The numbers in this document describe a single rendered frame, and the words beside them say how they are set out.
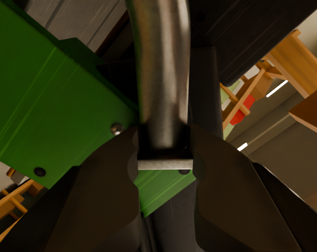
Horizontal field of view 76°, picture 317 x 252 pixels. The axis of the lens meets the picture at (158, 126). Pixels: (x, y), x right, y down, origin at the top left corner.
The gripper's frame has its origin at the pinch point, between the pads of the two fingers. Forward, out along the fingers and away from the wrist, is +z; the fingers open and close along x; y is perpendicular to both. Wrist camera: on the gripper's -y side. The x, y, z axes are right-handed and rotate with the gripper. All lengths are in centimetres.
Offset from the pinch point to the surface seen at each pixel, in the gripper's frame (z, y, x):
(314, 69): 66, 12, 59
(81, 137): 2.6, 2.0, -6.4
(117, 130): 2.1, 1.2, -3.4
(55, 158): 2.6, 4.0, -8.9
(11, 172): 15.1, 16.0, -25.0
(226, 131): 255, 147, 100
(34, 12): 34.8, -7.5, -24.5
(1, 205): 302, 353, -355
